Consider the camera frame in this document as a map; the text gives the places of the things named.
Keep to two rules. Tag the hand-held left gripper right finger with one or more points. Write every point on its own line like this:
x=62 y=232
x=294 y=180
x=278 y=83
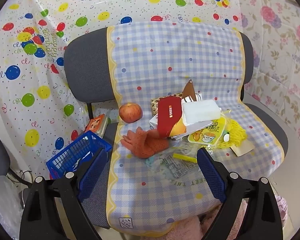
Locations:
x=212 y=172

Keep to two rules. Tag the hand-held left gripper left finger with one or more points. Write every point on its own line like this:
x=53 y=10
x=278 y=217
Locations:
x=92 y=172

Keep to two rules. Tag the white milk carton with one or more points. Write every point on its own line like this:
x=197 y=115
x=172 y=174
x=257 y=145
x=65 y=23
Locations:
x=153 y=123

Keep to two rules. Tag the blue plastic basket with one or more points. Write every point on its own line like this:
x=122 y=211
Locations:
x=65 y=158

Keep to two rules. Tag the yellow plastic strip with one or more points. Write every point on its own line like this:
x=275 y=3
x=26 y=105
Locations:
x=185 y=157

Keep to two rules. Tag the clear printed plastic wrapper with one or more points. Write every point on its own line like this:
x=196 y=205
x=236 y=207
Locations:
x=176 y=167

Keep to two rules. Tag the yellow snack packet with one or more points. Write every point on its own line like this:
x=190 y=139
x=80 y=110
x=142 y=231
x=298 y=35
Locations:
x=205 y=136

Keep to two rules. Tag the small cardboard piece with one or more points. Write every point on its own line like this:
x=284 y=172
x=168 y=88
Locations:
x=242 y=149

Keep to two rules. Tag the yellow yarn mop toy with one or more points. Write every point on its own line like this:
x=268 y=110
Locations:
x=236 y=132

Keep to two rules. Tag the orange printed tin box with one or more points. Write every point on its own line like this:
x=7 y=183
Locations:
x=96 y=125

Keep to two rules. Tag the pink fluffy rug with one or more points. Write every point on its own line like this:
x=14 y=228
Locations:
x=190 y=227

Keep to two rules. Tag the orange knitted glove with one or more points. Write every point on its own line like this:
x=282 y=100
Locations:
x=145 y=143

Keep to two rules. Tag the white foam block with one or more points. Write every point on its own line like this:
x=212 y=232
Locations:
x=200 y=111

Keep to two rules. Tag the red apple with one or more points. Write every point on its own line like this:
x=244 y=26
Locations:
x=130 y=113

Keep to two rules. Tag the red paper bag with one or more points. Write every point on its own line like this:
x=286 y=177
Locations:
x=168 y=115

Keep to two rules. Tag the pink cloth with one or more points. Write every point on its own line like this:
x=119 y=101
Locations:
x=281 y=205

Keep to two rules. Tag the clear plastic cup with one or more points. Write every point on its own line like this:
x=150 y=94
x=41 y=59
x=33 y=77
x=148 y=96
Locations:
x=199 y=97

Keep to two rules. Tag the brown cardboard triangle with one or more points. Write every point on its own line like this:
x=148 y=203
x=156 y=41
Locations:
x=188 y=91

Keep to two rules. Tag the lattice patterned pouch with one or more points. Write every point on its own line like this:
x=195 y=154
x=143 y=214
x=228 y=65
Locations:
x=154 y=106

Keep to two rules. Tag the bubble wrap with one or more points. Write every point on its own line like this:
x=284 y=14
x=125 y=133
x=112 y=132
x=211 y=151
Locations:
x=2 y=200

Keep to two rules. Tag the grey office chair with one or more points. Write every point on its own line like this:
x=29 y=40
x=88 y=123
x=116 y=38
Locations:
x=87 y=67

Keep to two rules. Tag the checked dotted chair cloth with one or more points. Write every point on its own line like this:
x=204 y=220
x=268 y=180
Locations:
x=165 y=55

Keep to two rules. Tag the floral printed sheet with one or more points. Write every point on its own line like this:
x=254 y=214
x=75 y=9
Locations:
x=277 y=42

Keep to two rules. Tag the balloon printed plastic sheet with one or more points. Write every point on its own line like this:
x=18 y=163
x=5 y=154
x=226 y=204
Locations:
x=90 y=0

